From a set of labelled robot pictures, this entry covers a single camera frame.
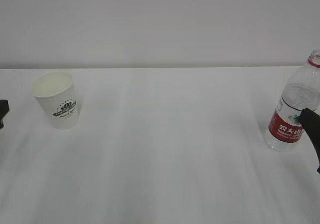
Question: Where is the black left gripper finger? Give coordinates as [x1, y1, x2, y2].
[0, 100, 10, 129]

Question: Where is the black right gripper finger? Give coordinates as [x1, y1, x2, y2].
[299, 108, 320, 160]

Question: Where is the clear red-label water bottle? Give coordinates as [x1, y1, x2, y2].
[264, 50, 320, 152]

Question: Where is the white paper coffee cup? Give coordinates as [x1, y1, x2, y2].
[31, 71, 79, 130]

